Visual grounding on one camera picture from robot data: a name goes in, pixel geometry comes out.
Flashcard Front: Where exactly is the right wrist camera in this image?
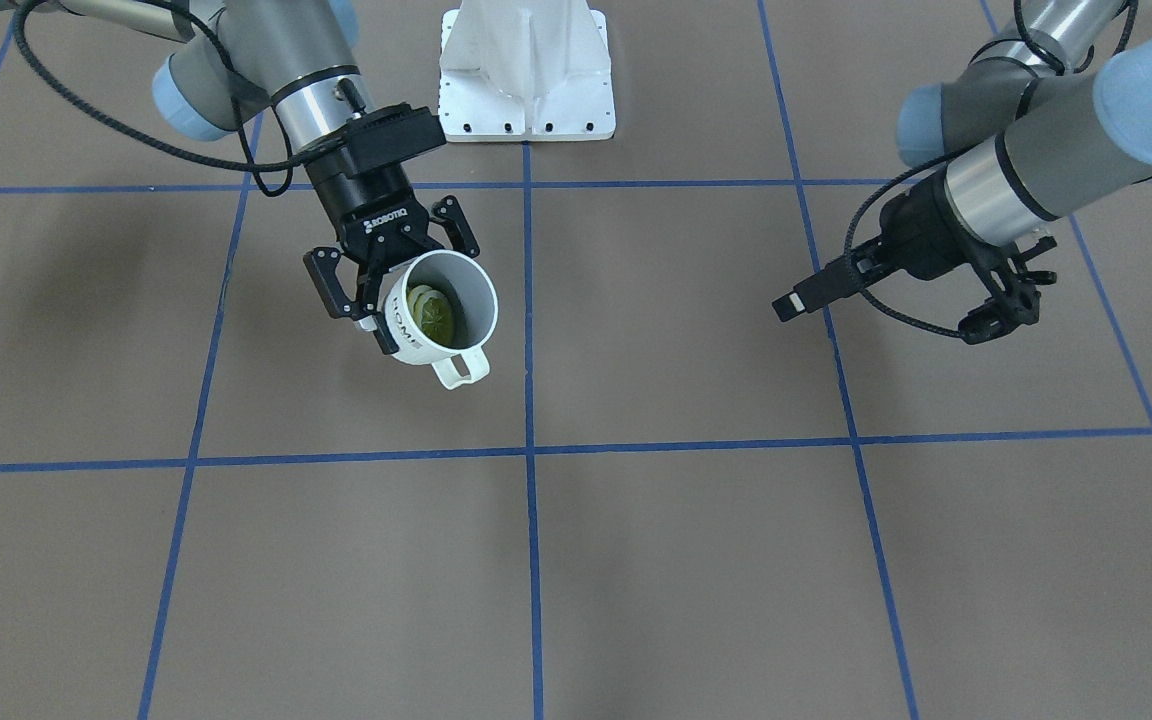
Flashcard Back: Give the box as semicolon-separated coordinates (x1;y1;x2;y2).
326;103;447;174

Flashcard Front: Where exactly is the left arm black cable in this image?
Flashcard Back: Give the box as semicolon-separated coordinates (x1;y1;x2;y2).
842;150;996;338

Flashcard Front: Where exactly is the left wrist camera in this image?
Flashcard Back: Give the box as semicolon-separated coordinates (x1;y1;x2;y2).
957;225;1059;344

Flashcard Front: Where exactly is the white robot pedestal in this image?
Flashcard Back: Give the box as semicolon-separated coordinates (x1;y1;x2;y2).
435;1;617;143

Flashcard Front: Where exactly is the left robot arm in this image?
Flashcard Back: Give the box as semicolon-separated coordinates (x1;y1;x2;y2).
773;1;1152;344

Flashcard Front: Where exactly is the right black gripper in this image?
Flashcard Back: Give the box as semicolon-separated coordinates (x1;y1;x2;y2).
302;160;482;323

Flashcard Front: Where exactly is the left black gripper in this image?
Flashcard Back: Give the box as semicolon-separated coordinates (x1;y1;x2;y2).
772;184;979;323

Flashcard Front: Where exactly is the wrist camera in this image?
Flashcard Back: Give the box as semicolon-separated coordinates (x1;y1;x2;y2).
957;225;1059;344
326;103;447;174

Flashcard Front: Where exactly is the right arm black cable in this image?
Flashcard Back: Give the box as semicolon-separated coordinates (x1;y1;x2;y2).
12;0;306;199

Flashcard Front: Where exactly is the white mug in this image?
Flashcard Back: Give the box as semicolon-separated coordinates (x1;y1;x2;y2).
376;250;499;389

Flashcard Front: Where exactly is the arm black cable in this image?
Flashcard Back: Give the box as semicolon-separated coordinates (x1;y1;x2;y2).
12;0;306;199
842;150;996;338

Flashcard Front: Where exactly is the lemon slice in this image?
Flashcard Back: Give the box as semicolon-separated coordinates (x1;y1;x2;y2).
406;285;457;348

